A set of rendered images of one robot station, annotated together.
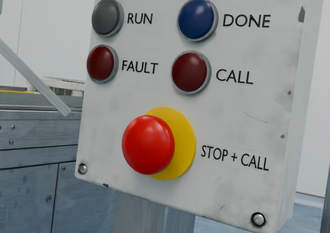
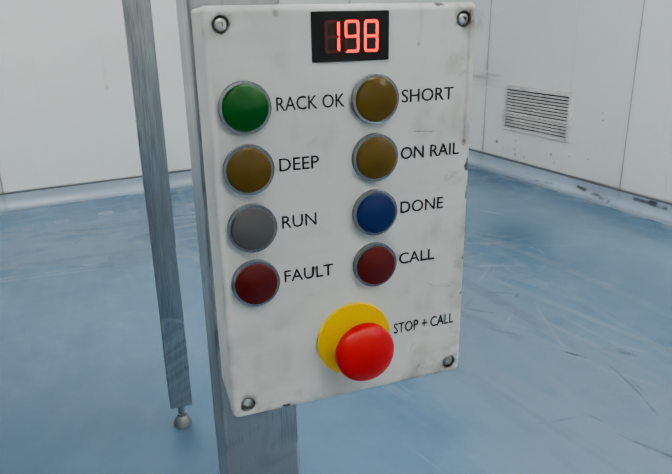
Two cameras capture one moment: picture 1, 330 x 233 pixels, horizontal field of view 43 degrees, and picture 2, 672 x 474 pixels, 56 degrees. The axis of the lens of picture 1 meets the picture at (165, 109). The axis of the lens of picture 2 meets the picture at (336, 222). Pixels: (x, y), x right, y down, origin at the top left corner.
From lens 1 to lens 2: 0.35 m
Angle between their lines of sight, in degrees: 53
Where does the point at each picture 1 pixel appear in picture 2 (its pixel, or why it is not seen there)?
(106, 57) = (270, 276)
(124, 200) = not seen: hidden behind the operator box
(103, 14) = (256, 228)
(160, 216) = not seen: hidden behind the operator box
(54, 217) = not seen: outside the picture
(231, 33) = (409, 218)
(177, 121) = (368, 313)
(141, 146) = (372, 358)
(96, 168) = (270, 394)
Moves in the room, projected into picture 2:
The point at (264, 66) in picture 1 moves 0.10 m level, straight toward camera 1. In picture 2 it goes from (442, 241) to (575, 287)
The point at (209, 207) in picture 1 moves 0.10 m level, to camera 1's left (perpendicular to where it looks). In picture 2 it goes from (406, 371) to (318, 443)
